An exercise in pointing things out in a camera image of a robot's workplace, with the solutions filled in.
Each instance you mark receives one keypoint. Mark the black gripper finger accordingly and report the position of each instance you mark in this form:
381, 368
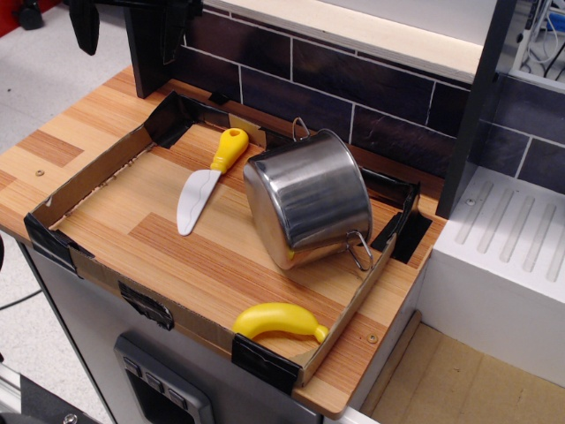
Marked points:
85, 23
174, 17

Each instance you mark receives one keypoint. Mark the stainless steel metal pot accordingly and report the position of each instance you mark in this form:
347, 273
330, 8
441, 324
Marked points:
308, 200

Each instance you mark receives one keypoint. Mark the taped cardboard fence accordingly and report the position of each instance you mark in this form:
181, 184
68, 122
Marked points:
113, 224

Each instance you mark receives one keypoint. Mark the light wooden shelf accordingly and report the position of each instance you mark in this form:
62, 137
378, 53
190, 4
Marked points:
407, 45

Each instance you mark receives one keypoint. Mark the yellow plastic toy banana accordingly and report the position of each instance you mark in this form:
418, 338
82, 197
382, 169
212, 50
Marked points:
278, 316

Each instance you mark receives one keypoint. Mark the grey oven control panel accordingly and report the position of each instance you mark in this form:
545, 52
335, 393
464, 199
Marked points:
162, 395

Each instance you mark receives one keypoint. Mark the white ribbed toy sink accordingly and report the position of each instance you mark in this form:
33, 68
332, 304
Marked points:
495, 278

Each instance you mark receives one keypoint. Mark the black left vertical post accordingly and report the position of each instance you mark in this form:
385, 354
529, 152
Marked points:
144, 36

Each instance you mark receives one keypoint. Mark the yellow handled toy knife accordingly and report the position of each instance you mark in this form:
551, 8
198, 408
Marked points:
201, 183

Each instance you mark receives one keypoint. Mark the dark grey vertical post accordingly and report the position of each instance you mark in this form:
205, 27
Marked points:
467, 151

